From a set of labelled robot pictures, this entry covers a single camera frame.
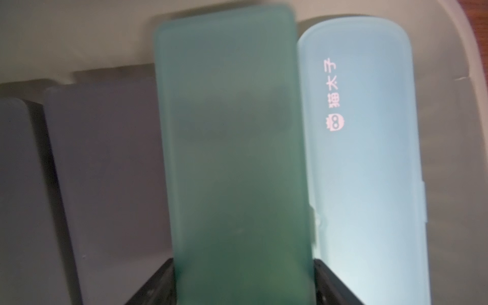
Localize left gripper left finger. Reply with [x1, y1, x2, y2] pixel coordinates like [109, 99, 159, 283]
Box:
[126, 258, 177, 305]

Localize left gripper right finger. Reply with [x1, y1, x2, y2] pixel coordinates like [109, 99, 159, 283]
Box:
[313, 259, 363, 305]

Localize teal blue pencil case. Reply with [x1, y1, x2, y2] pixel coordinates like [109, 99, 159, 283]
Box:
[298, 16, 431, 304]

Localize dark green pencil case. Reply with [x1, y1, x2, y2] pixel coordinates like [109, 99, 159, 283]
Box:
[154, 3, 316, 304]

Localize dark grey pencil case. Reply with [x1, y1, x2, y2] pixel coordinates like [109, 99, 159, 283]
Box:
[1, 98, 71, 304]
[43, 78, 172, 304]

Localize grey-green plastic storage box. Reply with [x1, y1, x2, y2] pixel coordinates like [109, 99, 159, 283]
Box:
[1, 1, 487, 304]

